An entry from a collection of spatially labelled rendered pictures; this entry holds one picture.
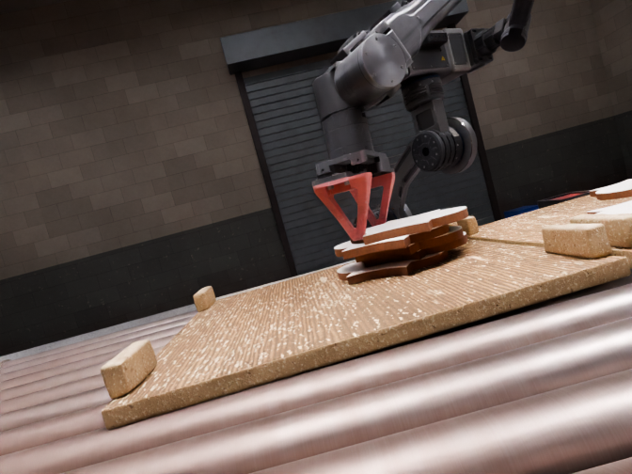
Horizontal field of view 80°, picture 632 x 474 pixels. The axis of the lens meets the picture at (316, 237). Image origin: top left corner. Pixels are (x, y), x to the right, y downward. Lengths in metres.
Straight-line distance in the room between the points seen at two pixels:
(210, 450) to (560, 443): 0.17
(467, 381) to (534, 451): 0.06
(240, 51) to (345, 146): 4.88
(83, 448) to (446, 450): 0.25
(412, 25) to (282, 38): 4.83
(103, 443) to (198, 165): 5.06
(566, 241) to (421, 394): 0.21
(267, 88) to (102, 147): 2.26
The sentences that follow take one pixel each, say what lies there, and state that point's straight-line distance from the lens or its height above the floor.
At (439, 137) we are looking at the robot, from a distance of 1.36.
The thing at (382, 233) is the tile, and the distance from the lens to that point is 0.44.
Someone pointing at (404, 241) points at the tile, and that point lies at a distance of 0.42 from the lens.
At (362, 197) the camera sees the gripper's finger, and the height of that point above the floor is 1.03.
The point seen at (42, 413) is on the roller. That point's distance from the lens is 0.48.
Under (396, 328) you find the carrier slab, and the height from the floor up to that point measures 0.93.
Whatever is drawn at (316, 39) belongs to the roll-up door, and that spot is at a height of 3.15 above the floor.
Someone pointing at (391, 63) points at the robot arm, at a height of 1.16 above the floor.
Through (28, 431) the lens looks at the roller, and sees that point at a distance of 0.43.
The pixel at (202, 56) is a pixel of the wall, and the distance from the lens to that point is 5.70.
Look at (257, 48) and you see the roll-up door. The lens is 5.33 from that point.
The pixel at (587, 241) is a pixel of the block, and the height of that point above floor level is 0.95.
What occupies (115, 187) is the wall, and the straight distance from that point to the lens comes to 5.56.
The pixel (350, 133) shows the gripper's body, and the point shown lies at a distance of 0.47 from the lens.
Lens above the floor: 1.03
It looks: 4 degrees down
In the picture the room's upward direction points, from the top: 15 degrees counter-clockwise
